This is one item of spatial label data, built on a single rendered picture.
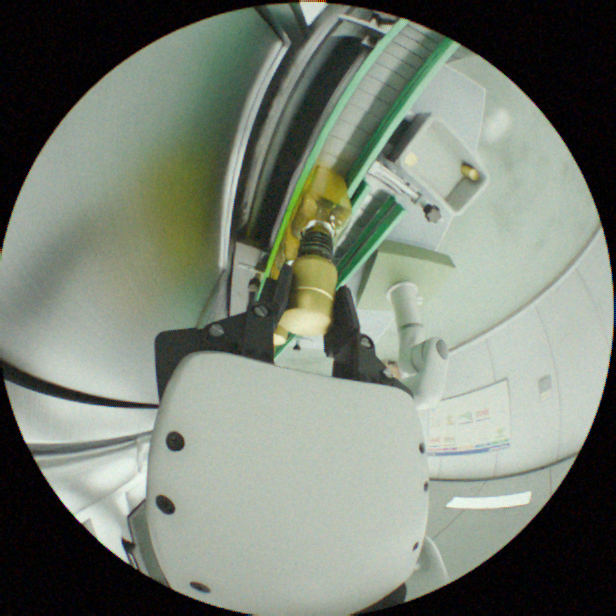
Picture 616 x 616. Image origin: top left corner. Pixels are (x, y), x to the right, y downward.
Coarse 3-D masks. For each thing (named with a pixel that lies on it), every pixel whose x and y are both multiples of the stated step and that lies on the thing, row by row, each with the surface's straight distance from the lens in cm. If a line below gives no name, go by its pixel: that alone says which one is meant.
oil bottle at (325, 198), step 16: (320, 176) 27; (336, 176) 32; (304, 192) 20; (320, 192) 20; (336, 192) 23; (304, 208) 18; (320, 208) 18; (336, 208) 18; (304, 224) 18; (336, 224) 18; (336, 240) 19
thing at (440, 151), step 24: (432, 120) 46; (408, 144) 44; (432, 144) 54; (456, 144) 53; (408, 168) 46; (432, 168) 55; (456, 168) 58; (480, 168) 55; (432, 192) 48; (456, 192) 59; (480, 192) 56
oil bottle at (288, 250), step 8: (296, 208) 29; (288, 232) 22; (288, 240) 21; (296, 240) 21; (280, 248) 22; (288, 248) 21; (296, 248) 20; (280, 256) 22; (288, 256) 21; (296, 256) 20; (280, 264) 22
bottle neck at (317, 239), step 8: (312, 224) 17; (320, 224) 17; (328, 224) 17; (304, 232) 17; (312, 232) 15; (320, 232) 15; (328, 232) 16; (304, 240) 15; (312, 240) 14; (320, 240) 14; (328, 240) 15; (304, 248) 14; (312, 248) 13; (320, 248) 14; (328, 248) 14; (320, 256) 16; (328, 256) 14
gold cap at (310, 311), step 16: (304, 256) 12; (304, 272) 11; (320, 272) 11; (336, 272) 13; (304, 288) 10; (320, 288) 10; (288, 304) 10; (304, 304) 9; (320, 304) 10; (288, 320) 11; (304, 320) 10; (320, 320) 10
